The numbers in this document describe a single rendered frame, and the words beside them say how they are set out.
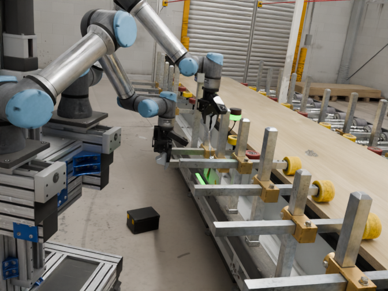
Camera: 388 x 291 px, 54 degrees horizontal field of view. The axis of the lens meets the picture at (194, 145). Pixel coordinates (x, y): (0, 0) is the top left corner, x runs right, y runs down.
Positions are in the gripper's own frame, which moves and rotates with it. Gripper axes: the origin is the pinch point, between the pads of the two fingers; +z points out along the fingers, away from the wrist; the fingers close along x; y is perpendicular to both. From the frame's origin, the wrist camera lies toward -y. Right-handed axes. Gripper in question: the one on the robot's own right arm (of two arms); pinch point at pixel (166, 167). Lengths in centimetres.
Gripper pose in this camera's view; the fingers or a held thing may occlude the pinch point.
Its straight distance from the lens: 179.0
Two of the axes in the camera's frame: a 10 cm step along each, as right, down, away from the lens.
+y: -9.7, -0.3, -2.5
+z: -1.0, 9.5, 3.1
